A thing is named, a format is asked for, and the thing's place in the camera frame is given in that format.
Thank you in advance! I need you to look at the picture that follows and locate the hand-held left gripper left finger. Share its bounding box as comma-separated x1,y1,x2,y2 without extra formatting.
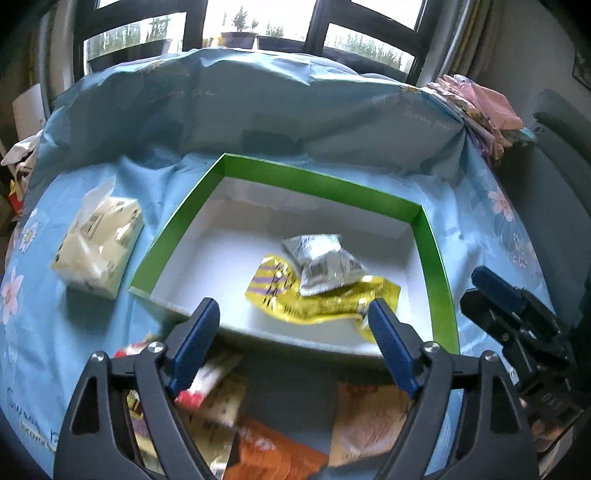
53,298,221,480

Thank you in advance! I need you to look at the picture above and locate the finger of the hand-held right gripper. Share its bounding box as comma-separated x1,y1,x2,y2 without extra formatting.
460,287,511,343
471,266,529,317

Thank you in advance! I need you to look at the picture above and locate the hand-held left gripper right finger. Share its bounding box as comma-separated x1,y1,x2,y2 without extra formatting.
368,298,541,480

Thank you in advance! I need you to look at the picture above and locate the red white snack packet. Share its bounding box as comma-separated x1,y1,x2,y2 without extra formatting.
115,338,245,412

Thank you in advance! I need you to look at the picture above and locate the cream snack packet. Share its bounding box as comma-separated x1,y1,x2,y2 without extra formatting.
185,373,249,464

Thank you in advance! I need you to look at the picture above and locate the tan snack packet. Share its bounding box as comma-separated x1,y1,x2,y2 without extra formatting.
329,382,417,469

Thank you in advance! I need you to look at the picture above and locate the green cardboard box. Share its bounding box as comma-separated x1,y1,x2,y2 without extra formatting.
128,153,461,357

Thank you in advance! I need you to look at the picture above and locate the gold snack packet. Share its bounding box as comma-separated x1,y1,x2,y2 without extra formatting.
126,389,164,478

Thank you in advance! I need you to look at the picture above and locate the orange snack packet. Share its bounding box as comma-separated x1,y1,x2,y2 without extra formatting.
222,415,329,480

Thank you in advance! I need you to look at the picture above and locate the person's right hand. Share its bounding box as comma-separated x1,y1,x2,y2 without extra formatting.
519,398,575,460

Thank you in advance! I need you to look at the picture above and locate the silver snack packet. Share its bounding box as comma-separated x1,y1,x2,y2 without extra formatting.
281,234,343,274
299,248,371,297

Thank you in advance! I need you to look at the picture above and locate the yellow purple snack packet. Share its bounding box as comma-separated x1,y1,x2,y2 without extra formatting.
245,255,402,344

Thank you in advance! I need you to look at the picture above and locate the grey chair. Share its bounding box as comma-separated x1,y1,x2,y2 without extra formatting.
493,88,591,326

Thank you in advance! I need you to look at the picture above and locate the cream tissue pack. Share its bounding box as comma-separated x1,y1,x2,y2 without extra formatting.
51,178,145,300

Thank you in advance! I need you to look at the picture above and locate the pile of pink clothes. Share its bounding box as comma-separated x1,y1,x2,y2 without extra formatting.
427,74,539,163

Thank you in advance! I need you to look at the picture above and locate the blue floral bedsheet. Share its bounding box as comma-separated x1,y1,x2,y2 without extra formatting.
0,46,561,480

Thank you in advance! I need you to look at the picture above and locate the white cloth heap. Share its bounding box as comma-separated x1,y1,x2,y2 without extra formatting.
0,131,43,222

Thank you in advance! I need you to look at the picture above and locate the dark planter box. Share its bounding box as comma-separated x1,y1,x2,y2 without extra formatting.
256,25,306,52

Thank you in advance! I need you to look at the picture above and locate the potted plant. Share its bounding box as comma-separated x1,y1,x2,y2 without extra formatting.
220,6,259,49

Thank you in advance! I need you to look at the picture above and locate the black window frame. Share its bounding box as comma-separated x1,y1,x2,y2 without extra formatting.
74,0,458,88

